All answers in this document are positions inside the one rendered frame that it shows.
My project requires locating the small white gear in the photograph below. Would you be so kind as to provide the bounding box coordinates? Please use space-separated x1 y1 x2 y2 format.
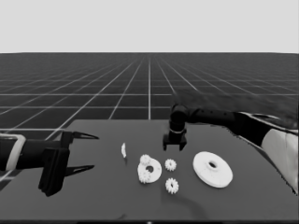
164 177 179 195
164 159 178 172
138 170 152 185
139 154 152 166

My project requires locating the large thick white disc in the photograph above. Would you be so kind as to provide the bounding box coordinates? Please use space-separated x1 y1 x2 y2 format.
192 150 234 189

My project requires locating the white round carrier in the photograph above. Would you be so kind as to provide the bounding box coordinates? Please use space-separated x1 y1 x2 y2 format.
136 154 163 185

